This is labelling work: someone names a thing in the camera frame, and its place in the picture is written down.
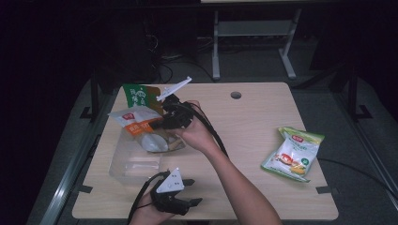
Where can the black metal stand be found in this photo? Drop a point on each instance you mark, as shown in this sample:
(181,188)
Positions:
(94,97)
(353,93)

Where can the green and white food packet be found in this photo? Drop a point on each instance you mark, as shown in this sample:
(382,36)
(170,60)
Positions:
(294,156)

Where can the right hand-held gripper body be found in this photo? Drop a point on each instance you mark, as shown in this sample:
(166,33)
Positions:
(180,117)

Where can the white metal desk frame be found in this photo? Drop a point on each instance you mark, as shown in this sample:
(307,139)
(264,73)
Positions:
(255,28)

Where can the aluminium rail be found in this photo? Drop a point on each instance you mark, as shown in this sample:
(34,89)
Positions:
(67,184)
(369,153)

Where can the black tape strip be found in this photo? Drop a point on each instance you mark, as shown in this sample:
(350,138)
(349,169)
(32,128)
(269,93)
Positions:
(85,189)
(327,189)

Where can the clear plastic container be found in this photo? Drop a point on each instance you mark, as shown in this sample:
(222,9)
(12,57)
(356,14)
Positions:
(137,165)

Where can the person's right hand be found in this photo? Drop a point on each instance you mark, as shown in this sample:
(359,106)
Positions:
(197,136)

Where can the white and orange food packet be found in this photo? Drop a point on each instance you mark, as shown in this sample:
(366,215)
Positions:
(137,123)

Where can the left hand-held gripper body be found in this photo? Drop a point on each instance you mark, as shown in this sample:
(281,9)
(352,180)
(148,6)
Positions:
(169,200)

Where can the person's left hand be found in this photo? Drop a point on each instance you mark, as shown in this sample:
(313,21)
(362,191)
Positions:
(145,217)

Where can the green and red seasoning packet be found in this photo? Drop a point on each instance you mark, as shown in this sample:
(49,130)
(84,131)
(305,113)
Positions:
(139,95)

